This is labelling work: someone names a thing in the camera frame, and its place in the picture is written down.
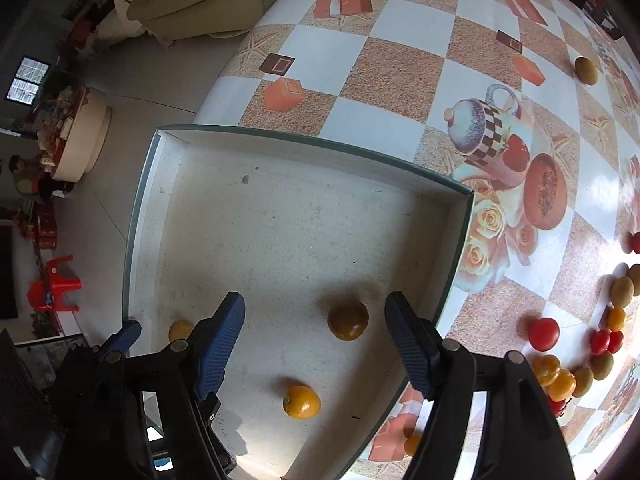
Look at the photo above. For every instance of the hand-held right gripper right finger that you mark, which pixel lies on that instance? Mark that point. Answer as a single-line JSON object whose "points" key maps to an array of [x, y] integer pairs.
{"points": [[410, 345]]}

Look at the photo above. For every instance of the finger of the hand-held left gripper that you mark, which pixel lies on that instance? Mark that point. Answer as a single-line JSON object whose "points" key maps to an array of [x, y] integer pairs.
{"points": [[125, 335]]}

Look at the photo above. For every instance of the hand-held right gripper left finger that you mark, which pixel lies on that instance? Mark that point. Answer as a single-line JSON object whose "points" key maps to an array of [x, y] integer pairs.
{"points": [[220, 345]]}

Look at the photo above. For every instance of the yellow cherry tomato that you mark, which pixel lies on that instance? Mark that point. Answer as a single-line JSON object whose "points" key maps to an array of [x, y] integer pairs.
{"points": [[616, 319], [563, 386], [301, 401], [180, 329], [545, 366], [412, 444]]}

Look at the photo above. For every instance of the white rectangular tray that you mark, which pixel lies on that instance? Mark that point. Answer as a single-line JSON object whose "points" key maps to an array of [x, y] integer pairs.
{"points": [[275, 235]]}

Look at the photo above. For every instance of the red cherry tomato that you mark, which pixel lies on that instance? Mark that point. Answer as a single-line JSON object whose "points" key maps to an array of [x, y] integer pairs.
{"points": [[556, 406], [634, 242], [544, 334], [616, 341], [598, 341]]}

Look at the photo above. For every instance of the red plastic stool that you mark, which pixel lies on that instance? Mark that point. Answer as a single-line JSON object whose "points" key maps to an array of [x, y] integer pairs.
{"points": [[50, 292]]}

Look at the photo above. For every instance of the red box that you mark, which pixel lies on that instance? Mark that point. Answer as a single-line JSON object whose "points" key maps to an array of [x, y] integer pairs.
{"points": [[44, 227]]}

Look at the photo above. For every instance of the round white coffee table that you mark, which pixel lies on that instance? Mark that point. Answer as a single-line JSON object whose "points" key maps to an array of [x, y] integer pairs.
{"points": [[85, 140]]}

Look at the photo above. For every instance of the window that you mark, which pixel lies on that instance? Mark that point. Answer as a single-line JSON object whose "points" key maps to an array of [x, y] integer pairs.
{"points": [[27, 77]]}

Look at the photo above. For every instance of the green sofa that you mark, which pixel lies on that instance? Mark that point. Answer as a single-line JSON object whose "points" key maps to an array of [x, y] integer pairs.
{"points": [[210, 5]]}

